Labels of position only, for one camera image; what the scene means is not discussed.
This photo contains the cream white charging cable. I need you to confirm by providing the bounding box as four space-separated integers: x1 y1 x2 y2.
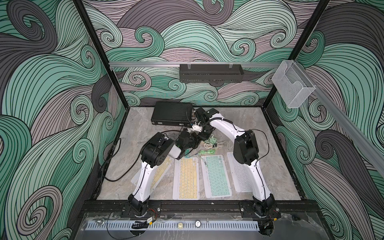
212 137 230 152

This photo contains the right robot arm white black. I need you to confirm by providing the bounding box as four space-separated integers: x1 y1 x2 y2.
192 108 275 217

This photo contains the aluminium wall rail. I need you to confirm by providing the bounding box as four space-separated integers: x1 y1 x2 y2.
109 61 281 68

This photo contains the black power cable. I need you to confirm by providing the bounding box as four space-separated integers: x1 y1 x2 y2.
100 130 181 183

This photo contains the green wireless keyboard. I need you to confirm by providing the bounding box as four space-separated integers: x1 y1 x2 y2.
201 155 232 199

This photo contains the clear acrylic wall holder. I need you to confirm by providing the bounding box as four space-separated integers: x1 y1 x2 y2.
272 60 316 109

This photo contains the black wall shelf tray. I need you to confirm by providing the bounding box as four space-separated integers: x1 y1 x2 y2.
179 64 244 84

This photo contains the yellow wireless keyboard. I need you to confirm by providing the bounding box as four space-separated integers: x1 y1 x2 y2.
131 157 175 193
173 158 200 201

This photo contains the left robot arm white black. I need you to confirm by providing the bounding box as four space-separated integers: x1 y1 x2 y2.
128 130 202 215

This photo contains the black computer box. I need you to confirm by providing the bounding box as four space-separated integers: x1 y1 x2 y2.
151 102 193 127

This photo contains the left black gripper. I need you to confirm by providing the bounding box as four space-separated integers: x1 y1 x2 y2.
182 134 203 153

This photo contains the white slotted cable duct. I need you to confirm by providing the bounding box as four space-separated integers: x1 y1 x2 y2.
85 220 260 231

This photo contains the white wireless keyboard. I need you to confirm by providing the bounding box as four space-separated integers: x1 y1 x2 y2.
227 152 252 193

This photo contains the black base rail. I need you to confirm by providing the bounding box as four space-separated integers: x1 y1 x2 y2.
80 200 320 219

